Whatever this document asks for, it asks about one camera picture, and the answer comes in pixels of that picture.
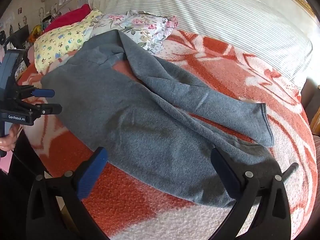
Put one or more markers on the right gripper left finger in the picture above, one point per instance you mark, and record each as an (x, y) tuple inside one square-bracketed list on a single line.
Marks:
[(55, 208)]

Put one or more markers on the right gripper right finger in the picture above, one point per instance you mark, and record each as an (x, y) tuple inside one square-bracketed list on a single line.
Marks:
[(261, 209)]

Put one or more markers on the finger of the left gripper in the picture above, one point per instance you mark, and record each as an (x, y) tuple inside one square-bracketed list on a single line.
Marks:
[(42, 92), (47, 109)]

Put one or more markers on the grey fleece pants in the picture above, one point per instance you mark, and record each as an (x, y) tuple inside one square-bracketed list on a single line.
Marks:
[(158, 122)]

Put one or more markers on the person's left hand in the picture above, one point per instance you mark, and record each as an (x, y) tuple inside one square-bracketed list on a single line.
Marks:
[(8, 142)]

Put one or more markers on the yellow cartoon print pillow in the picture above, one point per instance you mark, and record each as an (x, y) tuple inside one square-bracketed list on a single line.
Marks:
[(58, 42)]

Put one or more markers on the red folded cloth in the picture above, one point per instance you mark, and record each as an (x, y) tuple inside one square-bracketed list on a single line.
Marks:
[(69, 18)]

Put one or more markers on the floral folded cloth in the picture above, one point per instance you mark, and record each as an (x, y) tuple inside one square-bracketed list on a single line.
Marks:
[(145, 29)]

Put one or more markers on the white striped bedding roll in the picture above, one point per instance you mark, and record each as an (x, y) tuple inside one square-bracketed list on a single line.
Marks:
[(277, 31)]

